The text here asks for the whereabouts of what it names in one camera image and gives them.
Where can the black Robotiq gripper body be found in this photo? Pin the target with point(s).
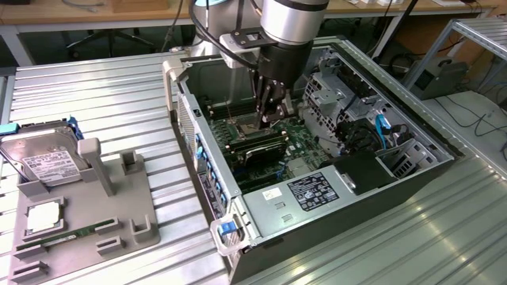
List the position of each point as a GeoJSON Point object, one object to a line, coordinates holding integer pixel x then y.
{"type": "Point", "coordinates": [283, 62]}

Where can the black graphics card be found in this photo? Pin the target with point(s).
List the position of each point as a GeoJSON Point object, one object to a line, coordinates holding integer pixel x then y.
{"type": "Point", "coordinates": [265, 154]}

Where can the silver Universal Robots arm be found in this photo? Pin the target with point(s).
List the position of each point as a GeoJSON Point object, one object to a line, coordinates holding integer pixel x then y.
{"type": "Point", "coordinates": [292, 20]}

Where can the thin metal locking lever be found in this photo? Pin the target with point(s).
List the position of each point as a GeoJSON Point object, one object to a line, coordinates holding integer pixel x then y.
{"type": "Point", "coordinates": [229, 110]}

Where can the CPU socket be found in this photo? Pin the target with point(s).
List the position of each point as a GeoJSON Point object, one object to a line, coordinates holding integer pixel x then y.
{"type": "Point", "coordinates": [245, 129]}

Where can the perforated metal drive cage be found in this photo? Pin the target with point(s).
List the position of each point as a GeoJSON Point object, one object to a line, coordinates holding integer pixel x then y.
{"type": "Point", "coordinates": [324, 98]}

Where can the green motherboard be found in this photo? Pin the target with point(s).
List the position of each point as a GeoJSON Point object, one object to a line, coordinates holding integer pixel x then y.
{"type": "Point", "coordinates": [312, 139]}

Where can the black fitted RAM stick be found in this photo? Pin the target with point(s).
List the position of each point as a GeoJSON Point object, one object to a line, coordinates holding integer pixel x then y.
{"type": "Point", "coordinates": [253, 144]}

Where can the black plastic cover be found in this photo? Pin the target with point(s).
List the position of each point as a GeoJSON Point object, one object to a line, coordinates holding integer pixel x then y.
{"type": "Point", "coordinates": [356, 172]}

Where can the black slanted pole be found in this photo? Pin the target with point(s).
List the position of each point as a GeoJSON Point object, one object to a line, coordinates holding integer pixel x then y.
{"type": "Point", "coordinates": [396, 28]}

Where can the grey power supply unit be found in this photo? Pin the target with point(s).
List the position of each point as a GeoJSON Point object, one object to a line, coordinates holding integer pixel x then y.
{"type": "Point", "coordinates": [276, 213]}

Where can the silver disk bay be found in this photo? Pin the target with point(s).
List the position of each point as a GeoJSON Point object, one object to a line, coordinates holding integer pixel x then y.
{"type": "Point", "coordinates": [411, 157]}

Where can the open black PC case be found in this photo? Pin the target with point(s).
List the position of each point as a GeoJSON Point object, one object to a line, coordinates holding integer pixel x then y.
{"type": "Point", "coordinates": [356, 213]}

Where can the grey tower computer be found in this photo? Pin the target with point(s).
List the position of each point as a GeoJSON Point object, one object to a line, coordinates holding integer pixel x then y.
{"type": "Point", "coordinates": [443, 80]}

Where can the blue case latch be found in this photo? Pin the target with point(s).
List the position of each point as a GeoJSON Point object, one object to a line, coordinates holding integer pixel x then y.
{"type": "Point", "coordinates": [225, 229]}

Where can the black office chair base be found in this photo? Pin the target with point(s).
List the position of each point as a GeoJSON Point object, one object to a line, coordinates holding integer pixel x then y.
{"type": "Point", "coordinates": [112, 37]}

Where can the long wooden desk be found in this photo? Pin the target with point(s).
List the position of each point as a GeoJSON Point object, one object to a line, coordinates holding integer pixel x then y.
{"type": "Point", "coordinates": [119, 15]}

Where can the grey plastic parts rack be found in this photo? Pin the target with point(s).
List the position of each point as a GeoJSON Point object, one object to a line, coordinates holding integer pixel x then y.
{"type": "Point", "coordinates": [87, 213]}

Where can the silver hard disk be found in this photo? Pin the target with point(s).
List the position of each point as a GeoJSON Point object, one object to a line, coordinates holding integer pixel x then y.
{"type": "Point", "coordinates": [43, 157]}

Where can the blue disk carrier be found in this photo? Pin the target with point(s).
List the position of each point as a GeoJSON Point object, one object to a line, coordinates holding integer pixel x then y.
{"type": "Point", "coordinates": [8, 129]}

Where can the bare green RAM stick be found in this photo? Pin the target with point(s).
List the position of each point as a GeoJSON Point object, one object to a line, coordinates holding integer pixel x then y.
{"type": "Point", "coordinates": [67, 236]}

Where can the silver CPU chip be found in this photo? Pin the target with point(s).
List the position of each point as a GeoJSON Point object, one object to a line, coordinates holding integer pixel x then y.
{"type": "Point", "coordinates": [43, 216]}

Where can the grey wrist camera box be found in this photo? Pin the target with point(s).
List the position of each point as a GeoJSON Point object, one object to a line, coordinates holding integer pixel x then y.
{"type": "Point", "coordinates": [241, 50]}

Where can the aluminium slat frame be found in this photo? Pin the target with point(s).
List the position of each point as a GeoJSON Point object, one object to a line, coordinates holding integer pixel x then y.
{"type": "Point", "coordinates": [479, 32]}

